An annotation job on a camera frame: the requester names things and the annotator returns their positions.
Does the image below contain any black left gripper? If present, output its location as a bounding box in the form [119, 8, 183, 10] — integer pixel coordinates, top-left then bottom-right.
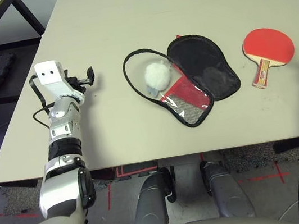
[63, 65, 98, 97]

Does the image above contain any red ping-pong paddle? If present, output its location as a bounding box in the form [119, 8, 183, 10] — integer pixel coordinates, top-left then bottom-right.
[239, 23, 299, 92]

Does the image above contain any white fluffy plush ball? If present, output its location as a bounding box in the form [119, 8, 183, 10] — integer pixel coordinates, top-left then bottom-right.
[141, 57, 178, 100]

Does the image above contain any black red paddle case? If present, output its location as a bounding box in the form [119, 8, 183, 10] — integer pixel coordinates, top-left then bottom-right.
[118, 25, 247, 138]

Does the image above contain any grey robot left leg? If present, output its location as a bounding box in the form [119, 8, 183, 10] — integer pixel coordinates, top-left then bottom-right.
[115, 164, 183, 224]

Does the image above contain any grey robot leg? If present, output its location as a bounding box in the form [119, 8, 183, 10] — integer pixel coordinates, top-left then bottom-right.
[115, 164, 183, 224]
[198, 153, 258, 224]

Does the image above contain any grey robot right leg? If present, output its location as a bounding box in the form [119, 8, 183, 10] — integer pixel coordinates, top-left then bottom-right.
[198, 153, 258, 224]

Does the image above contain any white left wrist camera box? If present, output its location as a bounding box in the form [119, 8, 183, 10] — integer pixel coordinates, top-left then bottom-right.
[33, 56, 85, 109]

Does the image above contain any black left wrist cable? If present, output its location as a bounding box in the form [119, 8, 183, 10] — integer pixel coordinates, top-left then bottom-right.
[26, 72, 59, 131]

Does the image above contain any black table frame bar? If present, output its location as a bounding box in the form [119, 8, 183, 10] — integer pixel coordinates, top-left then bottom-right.
[271, 136, 299, 155]

